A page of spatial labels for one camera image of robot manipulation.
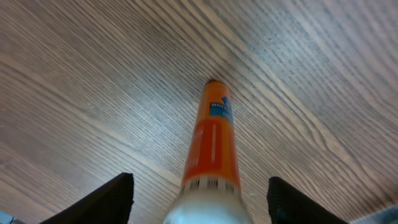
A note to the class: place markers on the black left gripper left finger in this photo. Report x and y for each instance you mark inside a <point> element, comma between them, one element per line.
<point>110,203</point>

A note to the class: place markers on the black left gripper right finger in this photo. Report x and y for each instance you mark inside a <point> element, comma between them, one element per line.
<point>288,205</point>

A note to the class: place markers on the orange bottle white cap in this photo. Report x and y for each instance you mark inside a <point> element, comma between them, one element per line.
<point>210,190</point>

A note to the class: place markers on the clear plastic container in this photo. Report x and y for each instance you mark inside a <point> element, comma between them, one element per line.
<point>387,215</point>

